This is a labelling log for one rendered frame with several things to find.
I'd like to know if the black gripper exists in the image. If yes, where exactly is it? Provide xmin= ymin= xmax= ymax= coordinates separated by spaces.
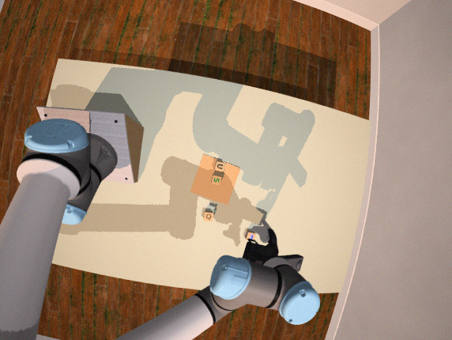
xmin=243 ymin=220 xmax=282 ymax=265

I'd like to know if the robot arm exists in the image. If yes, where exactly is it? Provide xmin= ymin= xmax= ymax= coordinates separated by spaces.
xmin=0 ymin=119 xmax=320 ymax=340

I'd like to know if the orange flat mat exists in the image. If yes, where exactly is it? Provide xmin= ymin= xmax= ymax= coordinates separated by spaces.
xmin=190 ymin=154 xmax=241 ymax=205

